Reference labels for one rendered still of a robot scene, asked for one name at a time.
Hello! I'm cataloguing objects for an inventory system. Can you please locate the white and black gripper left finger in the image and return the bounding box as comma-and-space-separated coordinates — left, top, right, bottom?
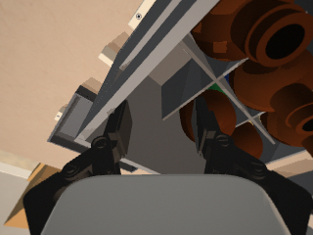
22, 99, 132, 235

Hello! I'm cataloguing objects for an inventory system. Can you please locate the grey rectangular tray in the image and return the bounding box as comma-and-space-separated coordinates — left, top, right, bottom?
47, 85, 139, 173

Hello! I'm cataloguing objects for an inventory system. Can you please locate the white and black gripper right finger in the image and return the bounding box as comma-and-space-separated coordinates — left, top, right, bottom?
191, 96, 313, 235

